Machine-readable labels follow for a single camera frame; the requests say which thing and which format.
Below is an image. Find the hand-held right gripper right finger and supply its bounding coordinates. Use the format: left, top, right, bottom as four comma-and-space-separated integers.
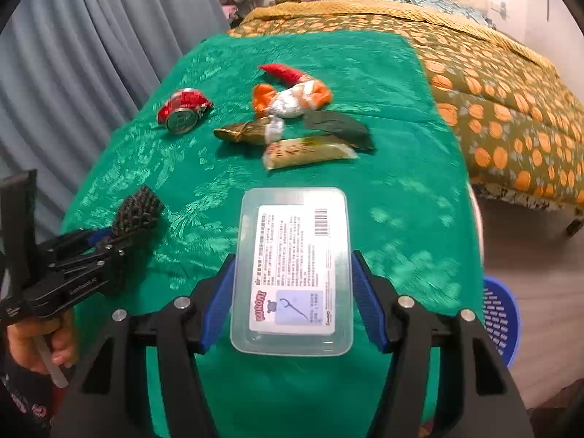
350, 251, 534, 438

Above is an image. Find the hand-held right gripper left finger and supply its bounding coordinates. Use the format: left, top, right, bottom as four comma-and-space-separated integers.
50, 254, 237, 438

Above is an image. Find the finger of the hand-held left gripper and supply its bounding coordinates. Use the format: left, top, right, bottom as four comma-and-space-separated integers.
43, 249, 128, 286
39, 228, 115, 256

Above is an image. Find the black studded rubber toy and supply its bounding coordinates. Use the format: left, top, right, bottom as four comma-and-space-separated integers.
107, 185, 165, 295

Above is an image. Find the clear plastic box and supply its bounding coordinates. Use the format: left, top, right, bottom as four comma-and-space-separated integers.
229, 187, 354, 357

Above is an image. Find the blue plastic basket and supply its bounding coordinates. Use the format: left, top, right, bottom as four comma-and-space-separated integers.
481, 276, 521, 368

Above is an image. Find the beige and green packet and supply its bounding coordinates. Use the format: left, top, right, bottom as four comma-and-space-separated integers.
262, 136, 360, 171

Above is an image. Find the crushed red can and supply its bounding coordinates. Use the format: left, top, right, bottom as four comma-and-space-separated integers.
157, 88, 214, 135

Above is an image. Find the gold and silver wrapper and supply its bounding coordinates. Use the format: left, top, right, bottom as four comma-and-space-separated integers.
214, 116, 286, 146

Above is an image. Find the dark green wrapper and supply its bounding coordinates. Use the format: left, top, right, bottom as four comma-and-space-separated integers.
303, 110, 376, 152

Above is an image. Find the orange and silver wrapper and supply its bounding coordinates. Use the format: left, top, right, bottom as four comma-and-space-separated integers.
252, 80, 333, 118

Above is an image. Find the red snack wrapper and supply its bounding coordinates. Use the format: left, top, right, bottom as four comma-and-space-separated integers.
258, 63, 306, 85

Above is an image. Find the person's left hand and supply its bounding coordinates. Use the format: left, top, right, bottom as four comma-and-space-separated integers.
7, 310, 78, 373

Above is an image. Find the white plastic tube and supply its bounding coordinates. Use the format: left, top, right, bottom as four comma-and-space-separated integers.
34, 335, 69, 388

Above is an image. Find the dark printed clothing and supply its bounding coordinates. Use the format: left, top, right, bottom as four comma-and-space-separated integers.
0, 365, 58, 438

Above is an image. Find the floral bed skirt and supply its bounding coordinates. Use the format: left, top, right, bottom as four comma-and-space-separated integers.
470, 181, 584, 220

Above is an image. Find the green patterned tablecloth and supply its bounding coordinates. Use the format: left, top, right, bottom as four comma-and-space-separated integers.
59, 30, 484, 438

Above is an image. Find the grey-blue curtain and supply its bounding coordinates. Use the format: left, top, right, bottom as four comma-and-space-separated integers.
0, 0, 230, 238

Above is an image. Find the bed with orange-flower quilt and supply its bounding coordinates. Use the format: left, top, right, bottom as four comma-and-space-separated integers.
228, 0, 584, 206

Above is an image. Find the white wardrobe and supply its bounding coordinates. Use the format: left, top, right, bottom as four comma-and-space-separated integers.
511, 0, 581, 69

